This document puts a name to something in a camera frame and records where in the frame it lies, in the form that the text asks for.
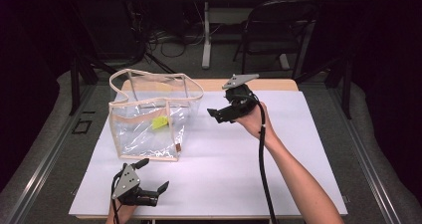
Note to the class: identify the black folding chair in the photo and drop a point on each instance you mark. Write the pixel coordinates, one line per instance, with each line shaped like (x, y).
(275, 28)

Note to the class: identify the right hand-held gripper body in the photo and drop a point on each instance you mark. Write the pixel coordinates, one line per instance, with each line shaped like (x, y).
(242, 98)

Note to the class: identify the person's left hand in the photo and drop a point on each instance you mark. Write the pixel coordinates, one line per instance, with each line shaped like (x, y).
(124, 213)

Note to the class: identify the wooden table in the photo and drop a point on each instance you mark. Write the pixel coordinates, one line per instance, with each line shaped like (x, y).
(212, 84)

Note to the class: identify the white table board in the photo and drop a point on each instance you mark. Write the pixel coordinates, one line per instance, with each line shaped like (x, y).
(219, 177)

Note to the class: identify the metal floor rail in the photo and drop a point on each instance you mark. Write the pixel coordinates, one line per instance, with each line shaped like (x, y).
(368, 164)
(43, 164)

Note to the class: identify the yellow shuttlecock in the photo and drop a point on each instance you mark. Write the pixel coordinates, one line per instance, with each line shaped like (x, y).
(160, 122)

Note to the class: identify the black floor outlet frame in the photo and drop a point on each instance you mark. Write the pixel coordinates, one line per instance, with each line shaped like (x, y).
(82, 126)

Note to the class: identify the transparent bag with beige trim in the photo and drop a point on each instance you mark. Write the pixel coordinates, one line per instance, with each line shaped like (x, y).
(142, 141)

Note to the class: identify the black metal stand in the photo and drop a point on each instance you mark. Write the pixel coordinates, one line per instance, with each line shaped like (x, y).
(346, 88)
(74, 84)

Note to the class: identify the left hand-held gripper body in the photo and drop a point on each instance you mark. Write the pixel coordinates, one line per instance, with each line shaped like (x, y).
(127, 183)

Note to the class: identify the beige table with white legs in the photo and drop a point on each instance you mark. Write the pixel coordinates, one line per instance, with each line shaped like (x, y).
(206, 35)

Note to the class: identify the person's right hand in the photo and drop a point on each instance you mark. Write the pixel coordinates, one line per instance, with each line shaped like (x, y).
(257, 122)

